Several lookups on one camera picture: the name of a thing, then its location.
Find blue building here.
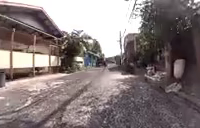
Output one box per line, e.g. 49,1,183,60
83,50,101,68

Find utility pole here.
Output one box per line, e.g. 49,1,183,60
118,30,124,66

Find green trees and bushes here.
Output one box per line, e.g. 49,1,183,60
59,29,104,74

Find grey concrete road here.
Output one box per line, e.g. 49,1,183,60
0,63,200,128

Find pile of rubbish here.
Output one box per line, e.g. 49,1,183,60
144,64,183,94

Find white sack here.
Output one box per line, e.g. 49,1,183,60
173,58,186,80

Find brown house with white fence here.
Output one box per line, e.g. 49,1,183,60
0,0,65,81

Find dark bin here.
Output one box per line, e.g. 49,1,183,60
0,71,7,89

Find overhead wires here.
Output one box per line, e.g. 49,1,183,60
121,0,139,38

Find dark wall with foliage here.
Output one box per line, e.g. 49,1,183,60
135,0,200,88

